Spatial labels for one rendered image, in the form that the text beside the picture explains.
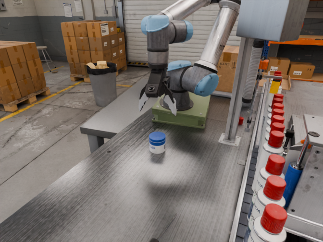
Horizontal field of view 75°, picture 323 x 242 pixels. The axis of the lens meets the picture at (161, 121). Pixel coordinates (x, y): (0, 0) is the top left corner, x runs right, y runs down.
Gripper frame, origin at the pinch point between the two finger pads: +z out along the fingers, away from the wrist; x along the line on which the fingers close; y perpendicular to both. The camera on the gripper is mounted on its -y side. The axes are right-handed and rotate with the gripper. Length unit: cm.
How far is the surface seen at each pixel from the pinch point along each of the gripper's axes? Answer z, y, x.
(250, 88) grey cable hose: -13.4, 2.7, -32.6
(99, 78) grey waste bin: 54, 191, 148
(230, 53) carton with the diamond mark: -12, 77, -26
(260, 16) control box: -35.2, 5.6, -31.8
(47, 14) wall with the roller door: -22, 465, 465
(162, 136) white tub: 9.8, 0.3, -2.4
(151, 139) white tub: 9.9, -3.0, 1.6
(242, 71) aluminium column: -15.5, 15.6, -30.1
